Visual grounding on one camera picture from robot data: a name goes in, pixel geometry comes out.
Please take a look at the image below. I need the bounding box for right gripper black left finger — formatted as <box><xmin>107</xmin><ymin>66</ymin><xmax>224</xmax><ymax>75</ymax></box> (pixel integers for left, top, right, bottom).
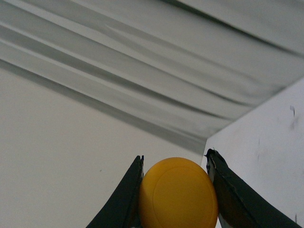
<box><xmin>87</xmin><ymin>155</ymin><xmax>144</xmax><ymax>228</ymax></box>

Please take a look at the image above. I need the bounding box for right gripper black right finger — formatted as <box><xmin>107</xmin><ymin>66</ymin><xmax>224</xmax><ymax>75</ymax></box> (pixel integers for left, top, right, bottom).
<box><xmin>205</xmin><ymin>149</ymin><xmax>300</xmax><ymax>228</ymax></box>

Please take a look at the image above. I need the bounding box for white pleated curtain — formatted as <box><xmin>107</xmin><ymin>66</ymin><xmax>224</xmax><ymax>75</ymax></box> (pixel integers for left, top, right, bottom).
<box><xmin>0</xmin><ymin>0</ymin><xmax>304</xmax><ymax>153</ymax></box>

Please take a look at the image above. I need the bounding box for yellow push button switch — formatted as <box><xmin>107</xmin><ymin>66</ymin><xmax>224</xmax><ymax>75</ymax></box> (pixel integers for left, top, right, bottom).
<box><xmin>139</xmin><ymin>157</ymin><xmax>219</xmax><ymax>228</ymax></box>

